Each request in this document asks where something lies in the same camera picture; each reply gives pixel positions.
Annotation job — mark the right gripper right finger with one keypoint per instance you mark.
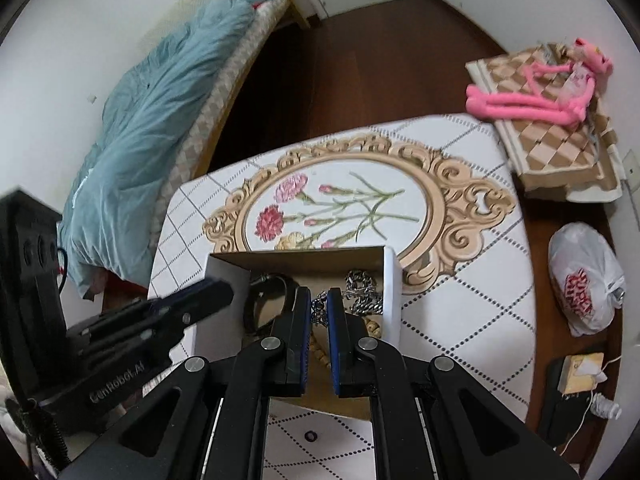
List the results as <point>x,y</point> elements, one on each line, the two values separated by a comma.
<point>350,378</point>

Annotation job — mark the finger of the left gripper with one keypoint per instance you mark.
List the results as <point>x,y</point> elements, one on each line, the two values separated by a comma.
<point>193,303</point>

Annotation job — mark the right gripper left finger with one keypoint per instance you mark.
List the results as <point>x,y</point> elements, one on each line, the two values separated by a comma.
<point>294,330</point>

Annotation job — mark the black smart watch band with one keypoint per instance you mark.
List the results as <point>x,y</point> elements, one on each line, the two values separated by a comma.
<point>265,288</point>

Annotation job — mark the open cardboard box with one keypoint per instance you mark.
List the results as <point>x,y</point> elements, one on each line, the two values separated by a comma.
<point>370,282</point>

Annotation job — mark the teal blue duvet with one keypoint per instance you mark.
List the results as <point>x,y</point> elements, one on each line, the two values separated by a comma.
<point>155,140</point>

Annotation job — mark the bed with checkered mattress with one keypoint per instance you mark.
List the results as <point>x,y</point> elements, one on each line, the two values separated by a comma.
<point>225,95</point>

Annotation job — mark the floral white tablecloth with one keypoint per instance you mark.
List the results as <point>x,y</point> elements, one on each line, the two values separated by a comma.
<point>436,189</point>

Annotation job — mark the yellow tissue box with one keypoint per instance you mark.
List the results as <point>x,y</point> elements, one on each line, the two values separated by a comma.
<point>581,373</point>

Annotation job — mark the white plastic bag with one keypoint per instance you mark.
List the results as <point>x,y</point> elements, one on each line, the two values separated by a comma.
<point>586,277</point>

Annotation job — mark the white bottle on floor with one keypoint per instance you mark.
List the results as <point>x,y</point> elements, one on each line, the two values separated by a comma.
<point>603,408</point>

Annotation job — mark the brown checkered cushion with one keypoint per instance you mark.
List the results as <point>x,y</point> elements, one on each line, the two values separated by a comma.
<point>580,164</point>

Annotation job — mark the pink panther plush toy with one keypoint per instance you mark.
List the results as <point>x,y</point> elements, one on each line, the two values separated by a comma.
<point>552,84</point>

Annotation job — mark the wall power sockets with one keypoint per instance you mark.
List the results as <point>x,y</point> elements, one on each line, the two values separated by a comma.
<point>632,170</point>

